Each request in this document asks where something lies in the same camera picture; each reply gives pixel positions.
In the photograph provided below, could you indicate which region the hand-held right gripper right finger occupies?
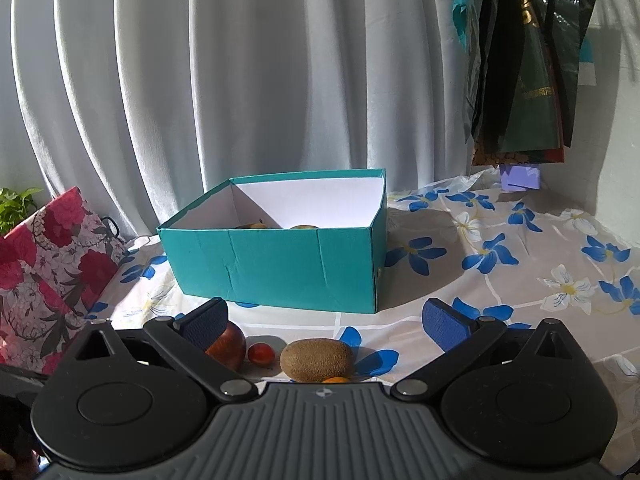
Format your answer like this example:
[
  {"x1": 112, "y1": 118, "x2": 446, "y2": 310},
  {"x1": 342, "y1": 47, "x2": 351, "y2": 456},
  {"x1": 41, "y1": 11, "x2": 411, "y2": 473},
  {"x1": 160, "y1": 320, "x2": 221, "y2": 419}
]
[{"x1": 390, "y1": 297, "x2": 576, "y2": 402}]

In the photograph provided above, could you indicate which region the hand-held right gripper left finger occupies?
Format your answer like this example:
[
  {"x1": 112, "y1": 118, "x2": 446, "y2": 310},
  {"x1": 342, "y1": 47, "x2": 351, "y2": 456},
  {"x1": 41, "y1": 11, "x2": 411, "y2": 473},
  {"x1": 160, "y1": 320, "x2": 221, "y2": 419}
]
[{"x1": 75, "y1": 297, "x2": 258, "y2": 402}]

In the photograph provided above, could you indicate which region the red apple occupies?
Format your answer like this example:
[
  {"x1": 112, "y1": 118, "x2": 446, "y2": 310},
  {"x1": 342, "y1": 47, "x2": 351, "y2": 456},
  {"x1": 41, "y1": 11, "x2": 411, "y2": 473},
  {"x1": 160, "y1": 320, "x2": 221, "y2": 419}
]
[{"x1": 205, "y1": 322, "x2": 247, "y2": 373}]

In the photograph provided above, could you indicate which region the red cherry tomato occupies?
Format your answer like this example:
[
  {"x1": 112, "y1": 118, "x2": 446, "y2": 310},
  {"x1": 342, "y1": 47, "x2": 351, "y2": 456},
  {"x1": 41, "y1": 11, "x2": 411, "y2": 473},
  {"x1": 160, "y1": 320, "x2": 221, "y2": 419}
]
[{"x1": 248, "y1": 342, "x2": 275, "y2": 365}]

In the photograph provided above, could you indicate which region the teal cardboard box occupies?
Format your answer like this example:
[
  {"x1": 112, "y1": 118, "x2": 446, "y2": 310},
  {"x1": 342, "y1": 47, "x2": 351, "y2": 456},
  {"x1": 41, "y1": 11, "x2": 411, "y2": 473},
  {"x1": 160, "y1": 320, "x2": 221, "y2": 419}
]
[{"x1": 156, "y1": 168, "x2": 388, "y2": 315}]

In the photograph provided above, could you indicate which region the brown kiwi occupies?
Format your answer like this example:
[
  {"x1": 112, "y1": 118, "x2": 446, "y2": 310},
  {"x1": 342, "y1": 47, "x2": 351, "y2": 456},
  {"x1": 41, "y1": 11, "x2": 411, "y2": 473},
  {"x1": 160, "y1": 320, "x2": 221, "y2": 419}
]
[{"x1": 280, "y1": 339, "x2": 352, "y2": 382}]

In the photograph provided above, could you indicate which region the blue floral tablecloth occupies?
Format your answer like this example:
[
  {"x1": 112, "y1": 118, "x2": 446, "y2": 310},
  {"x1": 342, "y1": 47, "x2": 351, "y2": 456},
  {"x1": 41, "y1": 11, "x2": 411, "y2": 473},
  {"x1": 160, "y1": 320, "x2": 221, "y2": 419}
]
[{"x1": 85, "y1": 172, "x2": 640, "y2": 480}]

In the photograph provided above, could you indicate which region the red floral bag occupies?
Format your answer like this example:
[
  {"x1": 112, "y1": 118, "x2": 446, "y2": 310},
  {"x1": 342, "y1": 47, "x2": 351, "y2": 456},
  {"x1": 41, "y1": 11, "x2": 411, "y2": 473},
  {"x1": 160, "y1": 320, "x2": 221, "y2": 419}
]
[{"x1": 0, "y1": 186, "x2": 128, "y2": 376}]

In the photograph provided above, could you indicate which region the purple paper box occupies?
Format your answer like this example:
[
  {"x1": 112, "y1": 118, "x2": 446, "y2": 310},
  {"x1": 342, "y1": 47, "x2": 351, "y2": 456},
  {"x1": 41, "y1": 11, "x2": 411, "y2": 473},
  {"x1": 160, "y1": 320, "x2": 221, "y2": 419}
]
[{"x1": 500, "y1": 162, "x2": 542, "y2": 192}]

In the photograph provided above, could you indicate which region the green plant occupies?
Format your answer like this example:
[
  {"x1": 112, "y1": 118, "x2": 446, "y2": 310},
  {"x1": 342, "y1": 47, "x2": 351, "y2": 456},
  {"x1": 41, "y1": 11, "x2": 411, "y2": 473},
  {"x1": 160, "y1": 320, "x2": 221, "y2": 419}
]
[{"x1": 0, "y1": 187, "x2": 45, "y2": 236}]

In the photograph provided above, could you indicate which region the patterned paper bag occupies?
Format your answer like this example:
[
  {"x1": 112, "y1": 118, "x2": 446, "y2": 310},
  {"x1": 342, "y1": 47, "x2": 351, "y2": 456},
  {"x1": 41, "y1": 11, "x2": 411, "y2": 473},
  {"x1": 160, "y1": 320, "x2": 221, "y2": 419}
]
[{"x1": 472, "y1": 142, "x2": 566, "y2": 167}]

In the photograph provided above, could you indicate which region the white curtain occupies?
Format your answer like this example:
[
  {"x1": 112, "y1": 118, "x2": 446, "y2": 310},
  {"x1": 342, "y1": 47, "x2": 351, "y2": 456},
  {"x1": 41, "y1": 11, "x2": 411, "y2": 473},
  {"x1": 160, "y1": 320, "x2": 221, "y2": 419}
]
[{"x1": 0, "y1": 0, "x2": 501, "y2": 243}]

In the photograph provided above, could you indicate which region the dark green paper bag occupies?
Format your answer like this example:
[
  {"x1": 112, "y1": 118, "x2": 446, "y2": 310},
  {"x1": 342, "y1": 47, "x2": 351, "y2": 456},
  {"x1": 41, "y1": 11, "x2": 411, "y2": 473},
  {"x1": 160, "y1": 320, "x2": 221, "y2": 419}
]
[{"x1": 472, "y1": 0, "x2": 568, "y2": 161}]

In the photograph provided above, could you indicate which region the white teal plastic bag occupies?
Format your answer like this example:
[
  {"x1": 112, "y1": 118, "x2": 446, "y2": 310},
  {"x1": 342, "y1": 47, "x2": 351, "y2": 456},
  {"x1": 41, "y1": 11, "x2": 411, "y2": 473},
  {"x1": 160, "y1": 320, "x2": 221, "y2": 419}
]
[{"x1": 451, "y1": 0, "x2": 482, "y2": 53}]

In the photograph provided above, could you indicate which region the black plastic bag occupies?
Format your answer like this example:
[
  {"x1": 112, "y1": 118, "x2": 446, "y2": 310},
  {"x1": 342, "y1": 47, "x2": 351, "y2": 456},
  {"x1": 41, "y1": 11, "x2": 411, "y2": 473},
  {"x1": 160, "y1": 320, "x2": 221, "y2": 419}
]
[{"x1": 545, "y1": 0, "x2": 598, "y2": 150}]

